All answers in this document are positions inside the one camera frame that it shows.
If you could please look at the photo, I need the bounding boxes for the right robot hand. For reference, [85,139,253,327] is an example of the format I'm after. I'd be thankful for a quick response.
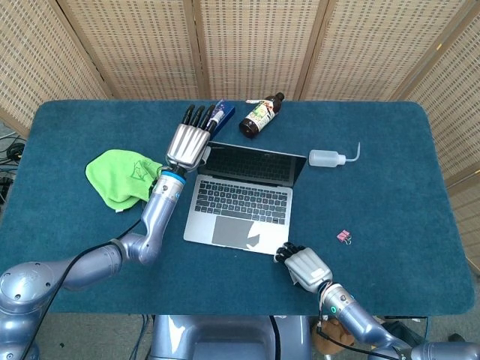
[272,241,334,293]

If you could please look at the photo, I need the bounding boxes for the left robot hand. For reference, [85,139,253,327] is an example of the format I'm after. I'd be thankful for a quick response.
[165,103,222,174]

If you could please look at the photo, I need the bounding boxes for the silver laptop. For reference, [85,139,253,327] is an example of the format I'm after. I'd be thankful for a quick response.
[183,141,308,256]

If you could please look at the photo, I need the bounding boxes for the blue rectangular box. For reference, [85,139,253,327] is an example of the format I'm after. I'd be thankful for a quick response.
[209,99,236,133]

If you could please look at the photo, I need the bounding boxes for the brown plush toy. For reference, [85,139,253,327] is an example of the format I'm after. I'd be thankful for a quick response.
[310,316,356,356]

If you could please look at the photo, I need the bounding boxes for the green microfiber cloth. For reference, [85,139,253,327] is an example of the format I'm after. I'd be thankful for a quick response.
[85,148,164,213]

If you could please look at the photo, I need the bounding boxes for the brown glass bottle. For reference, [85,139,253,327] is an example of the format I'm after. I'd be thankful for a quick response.
[238,91,286,139]

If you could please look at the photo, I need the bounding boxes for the blue table mat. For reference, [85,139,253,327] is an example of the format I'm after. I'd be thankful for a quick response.
[0,99,476,317]

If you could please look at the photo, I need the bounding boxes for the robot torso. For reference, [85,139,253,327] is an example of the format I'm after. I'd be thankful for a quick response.
[149,314,313,360]

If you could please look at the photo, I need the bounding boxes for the white plastic wash bottle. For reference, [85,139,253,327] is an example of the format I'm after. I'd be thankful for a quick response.
[308,142,362,168]

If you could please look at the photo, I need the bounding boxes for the woven folding screen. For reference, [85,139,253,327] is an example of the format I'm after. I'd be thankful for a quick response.
[0,0,480,271]

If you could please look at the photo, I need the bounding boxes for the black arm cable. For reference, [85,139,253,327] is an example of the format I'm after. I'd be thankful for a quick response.
[22,219,144,360]

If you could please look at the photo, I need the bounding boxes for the floor cables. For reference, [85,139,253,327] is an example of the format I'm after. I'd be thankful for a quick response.
[0,133,27,206]

